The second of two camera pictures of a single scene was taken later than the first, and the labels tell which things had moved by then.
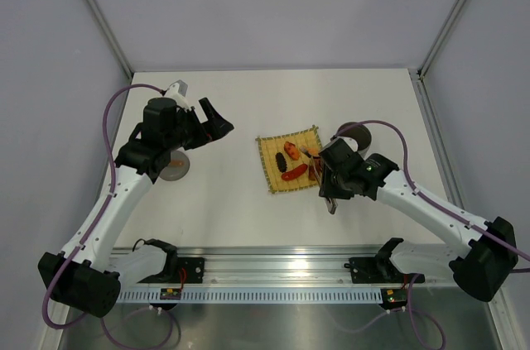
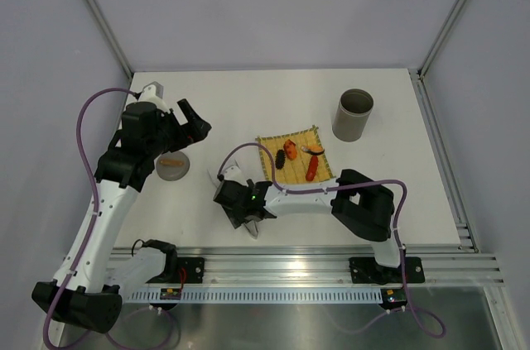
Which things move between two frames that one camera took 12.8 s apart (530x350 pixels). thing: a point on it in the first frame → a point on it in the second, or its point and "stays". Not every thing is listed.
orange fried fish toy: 291,151 stays
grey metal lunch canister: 360,133 → 353,112
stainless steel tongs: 316,167 → 252,226
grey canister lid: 177,168 stays
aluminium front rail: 254,266 stays
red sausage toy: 295,172 → 311,170
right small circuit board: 394,294 stays
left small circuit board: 170,294 stays
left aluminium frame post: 97,11 stays
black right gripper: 328,190 → 236,217
